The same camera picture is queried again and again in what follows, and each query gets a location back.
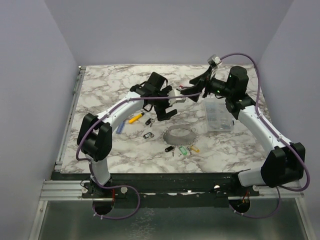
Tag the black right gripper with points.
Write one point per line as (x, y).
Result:
(205, 85)

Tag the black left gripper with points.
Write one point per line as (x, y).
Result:
(161, 113)

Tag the silver key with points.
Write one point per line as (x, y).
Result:
(152, 121)

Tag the green key tag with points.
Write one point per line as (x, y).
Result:
(183, 150)

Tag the yellow key tag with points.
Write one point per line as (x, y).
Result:
(193, 148)

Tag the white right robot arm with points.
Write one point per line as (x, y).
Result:
(284, 161)

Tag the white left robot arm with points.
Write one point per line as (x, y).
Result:
(95, 138)

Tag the clear plastic box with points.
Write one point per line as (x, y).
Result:
(218, 119)

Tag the blue red screwdriver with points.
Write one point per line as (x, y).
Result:
(120, 128)

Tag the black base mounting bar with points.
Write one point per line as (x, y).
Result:
(167, 190)

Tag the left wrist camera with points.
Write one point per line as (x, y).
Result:
(175, 97)

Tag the yellow handled tool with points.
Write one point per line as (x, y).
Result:
(136, 118)

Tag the aluminium table edge rail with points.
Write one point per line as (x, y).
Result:
(42, 204)

